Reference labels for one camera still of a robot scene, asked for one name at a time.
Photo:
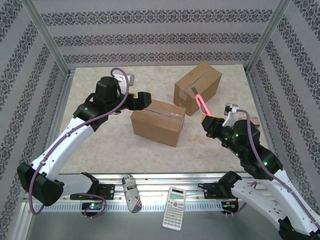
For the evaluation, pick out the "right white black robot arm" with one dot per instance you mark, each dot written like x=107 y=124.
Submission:
x=252 y=200

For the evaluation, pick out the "white scientific calculator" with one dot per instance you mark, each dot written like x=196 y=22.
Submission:
x=173 y=212

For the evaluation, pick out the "grey metal shelf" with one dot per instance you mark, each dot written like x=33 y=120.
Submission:
x=100 y=227

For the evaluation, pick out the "pink roller toy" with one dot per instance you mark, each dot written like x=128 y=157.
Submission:
x=255 y=121

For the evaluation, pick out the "aluminium frame post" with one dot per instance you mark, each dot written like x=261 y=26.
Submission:
x=267 y=35
x=47 y=37

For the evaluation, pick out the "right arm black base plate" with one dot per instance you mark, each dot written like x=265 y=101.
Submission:
x=212 y=191

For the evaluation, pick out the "pink utility knife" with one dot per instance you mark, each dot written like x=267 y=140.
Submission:
x=203 y=105

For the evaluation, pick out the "long aluminium frame rail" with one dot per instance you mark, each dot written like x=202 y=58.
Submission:
x=160 y=180

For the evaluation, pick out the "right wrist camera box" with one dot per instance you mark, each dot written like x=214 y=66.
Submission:
x=231 y=117

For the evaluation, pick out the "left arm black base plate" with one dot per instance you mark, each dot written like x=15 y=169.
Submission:
x=108 y=191

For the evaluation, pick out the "aluminium side rail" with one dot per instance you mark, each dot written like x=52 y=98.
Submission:
x=253 y=87
x=65 y=90

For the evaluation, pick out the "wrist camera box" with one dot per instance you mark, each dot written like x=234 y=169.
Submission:
x=231 y=117
x=130 y=79

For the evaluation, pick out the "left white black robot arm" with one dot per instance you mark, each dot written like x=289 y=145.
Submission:
x=62 y=145

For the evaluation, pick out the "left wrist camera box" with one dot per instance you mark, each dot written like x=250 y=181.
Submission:
x=130 y=79

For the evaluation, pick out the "brown cardboard box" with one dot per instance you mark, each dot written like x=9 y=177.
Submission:
x=155 y=127
x=210 y=80

